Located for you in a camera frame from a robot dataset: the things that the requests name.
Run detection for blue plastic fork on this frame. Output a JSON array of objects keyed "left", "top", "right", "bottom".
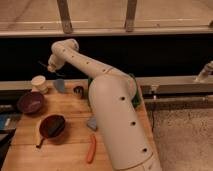
[{"left": 53, "top": 79, "right": 66, "bottom": 93}]

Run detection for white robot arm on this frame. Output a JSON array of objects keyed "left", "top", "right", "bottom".
[{"left": 48, "top": 39, "right": 163, "bottom": 171}]

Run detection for cream plastic cup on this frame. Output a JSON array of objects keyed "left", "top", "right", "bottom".
[{"left": 31, "top": 75, "right": 48, "bottom": 94}]

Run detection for purple bowl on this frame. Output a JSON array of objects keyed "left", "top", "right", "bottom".
[{"left": 17, "top": 92, "right": 44, "bottom": 114}]

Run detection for dark red frying pan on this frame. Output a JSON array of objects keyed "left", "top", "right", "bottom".
[{"left": 35, "top": 114, "right": 65, "bottom": 148}]

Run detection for blue grey cloth piece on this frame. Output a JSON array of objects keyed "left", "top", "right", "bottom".
[{"left": 87, "top": 116, "right": 97, "bottom": 131}]

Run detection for green plastic bin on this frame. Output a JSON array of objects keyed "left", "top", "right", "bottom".
[{"left": 87, "top": 73, "right": 142, "bottom": 108}]

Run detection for orange carrot toy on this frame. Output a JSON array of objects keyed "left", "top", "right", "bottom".
[{"left": 86, "top": 134, "right": 96, "bottom": 164}]

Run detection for wooden frame post left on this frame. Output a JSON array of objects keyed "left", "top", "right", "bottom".
[{"left": 57, "top": 0, "right": 73, "bottom": 34}]

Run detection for wooden frame post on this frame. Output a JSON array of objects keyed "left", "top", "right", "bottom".
[
  {"left": 124, "top": 0, "right": 137, "bottom": 32},
  {"left": 57, "top": 0, "right": 73, "bottom": 34}
]

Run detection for wooden frame post right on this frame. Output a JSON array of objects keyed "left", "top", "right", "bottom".
[{"left": 124, "top": 0, "right": 137, "bottom": 32}]

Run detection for metal rail bar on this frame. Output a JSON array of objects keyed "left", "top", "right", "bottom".
[{"left": 136, "top": 75, "right": 213, "bottom": 95}]

